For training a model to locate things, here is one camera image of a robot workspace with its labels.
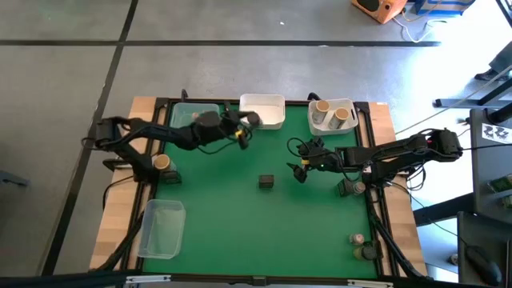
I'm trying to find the black table frame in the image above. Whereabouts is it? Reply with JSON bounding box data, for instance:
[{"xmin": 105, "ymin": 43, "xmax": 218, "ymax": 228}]
[{"xmin": 119, "ymin": 95, "xmax": 429, "ymax": 287}]

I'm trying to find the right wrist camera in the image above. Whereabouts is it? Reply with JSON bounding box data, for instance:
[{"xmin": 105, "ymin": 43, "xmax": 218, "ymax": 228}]
[{"xmin": 306, "ymin": 135, "xmax": 327, "ymax": 153}]

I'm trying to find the black desk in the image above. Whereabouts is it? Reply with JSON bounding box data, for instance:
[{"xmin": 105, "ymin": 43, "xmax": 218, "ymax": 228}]
[{"xmin": 458, "ymin": 107, "xmax": 512, "ymax": 287}]

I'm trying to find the white plastic bin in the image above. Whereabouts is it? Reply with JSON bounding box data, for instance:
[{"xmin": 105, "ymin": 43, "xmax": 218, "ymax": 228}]
[
  {"xmin": 238, "ymin": 93, "xmax": 286, "ymax": 130},
  {"xmin": 306, "ymin": 98, "xmax": 359, "ymax": 137}
]

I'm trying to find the grey chair base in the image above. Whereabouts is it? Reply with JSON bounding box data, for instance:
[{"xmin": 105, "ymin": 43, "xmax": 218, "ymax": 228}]
[{"xmin": 0, "ymin": 170, "xmax": 30, "ymax": 188}]

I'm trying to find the black computer mouse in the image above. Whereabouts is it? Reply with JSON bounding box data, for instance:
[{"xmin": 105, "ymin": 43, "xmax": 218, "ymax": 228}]
[{"xmin": 466, "ymin": 245, "xmax": 503, "ymax": 286}]

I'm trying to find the blue box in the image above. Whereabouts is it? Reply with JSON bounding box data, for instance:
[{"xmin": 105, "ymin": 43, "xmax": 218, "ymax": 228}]
[{"xmin": 414, "ymin": 0, "xmax": 477, "ymax": 18}]

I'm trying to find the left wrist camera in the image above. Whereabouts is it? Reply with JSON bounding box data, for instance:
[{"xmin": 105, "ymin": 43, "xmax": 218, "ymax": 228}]
[{"xmin": 198, "ymin": 110, "xmax": 220, "ymax": 128}]

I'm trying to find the black metal stand base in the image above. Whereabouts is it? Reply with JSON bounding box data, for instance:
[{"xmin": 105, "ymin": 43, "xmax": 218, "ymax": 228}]
[{"xmin": 434, "ymin": 75, "xmax": 512, "ymax": 125}]

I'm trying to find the clear plastic container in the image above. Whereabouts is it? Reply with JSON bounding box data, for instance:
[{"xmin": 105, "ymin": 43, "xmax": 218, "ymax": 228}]
[
  {"xmin": 136, "ymin": 198, "xmax": 186, "ymax": 260},
  {"xmin": 170, "ymin": 102, "xmax": 221, "ymax": 130}
]

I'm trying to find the white floor cable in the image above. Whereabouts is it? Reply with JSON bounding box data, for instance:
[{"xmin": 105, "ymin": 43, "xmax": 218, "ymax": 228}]
[{"xmin": 391, "ymin": 15, "xmax": 449, "ymax": 44}]

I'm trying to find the green table mat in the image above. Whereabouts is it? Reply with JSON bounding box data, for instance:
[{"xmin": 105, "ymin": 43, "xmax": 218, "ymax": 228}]
[{"xmin": 142, "ymin": 102, "xmax": 379, "ymax": 280}]

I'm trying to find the orange speaker box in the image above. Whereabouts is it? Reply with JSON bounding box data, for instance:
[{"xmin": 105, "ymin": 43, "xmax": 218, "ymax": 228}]
[{"xmin": 350, "ymin": 0, "xmax": 409, "ymax": 25}]

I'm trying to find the green circuit board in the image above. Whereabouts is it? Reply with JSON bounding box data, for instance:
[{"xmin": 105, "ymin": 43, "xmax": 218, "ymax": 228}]
[{"xmin": 487, "ymin": 174, "xmax": 512, "ymax": 195}]

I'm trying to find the person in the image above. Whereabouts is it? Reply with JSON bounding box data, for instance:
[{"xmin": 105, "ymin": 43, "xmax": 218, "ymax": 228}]
[{"xmin": 474, "ymin": 39, "xmax": 512, "ymax": 83}]

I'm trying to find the tan-lid spice jar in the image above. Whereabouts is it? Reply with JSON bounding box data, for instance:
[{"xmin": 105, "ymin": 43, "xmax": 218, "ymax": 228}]
[
  {"xmin": 153, "ymin": 154, "xmax": 177, "ymax": 173},
  {"xmin": 328, "ymin": 106, "xmax": 350, "ymax": 130},
  {"xmin": 311, "ymin": 99, "xmax": 331, "ymax": 125}
]

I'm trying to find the white paper with black print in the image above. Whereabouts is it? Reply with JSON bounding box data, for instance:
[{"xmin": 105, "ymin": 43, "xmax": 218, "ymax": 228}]
[{"xmin": 482, "ymin": 122, "xmax": 512, "ymax": 145}]

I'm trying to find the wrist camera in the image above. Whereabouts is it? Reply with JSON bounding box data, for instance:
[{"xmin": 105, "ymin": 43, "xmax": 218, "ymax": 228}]
[
  {"xmin": 306, "ymin": 135, "xmax": 327, "ymax": 153},
  {"xmin": 198, "ymin": 110, "xmax": 220, "ymax": 128}
]

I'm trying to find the black floor cable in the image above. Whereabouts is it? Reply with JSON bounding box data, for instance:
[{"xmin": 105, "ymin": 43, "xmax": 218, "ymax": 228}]
[{"xmin": 459, "ymin": 142, "xmax": 512, "ymax": 155}]

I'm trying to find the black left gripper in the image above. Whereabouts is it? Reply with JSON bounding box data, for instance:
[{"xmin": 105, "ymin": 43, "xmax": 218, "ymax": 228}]
[{"xmin": 187, "ymin": 110, "xmax": 252, "ymax": 150}]

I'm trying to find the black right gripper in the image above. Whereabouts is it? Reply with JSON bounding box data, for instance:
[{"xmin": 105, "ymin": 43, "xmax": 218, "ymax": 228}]
[{"xmin": 286, "ymin": 148, "xmax": 342, "ymax": 184}]

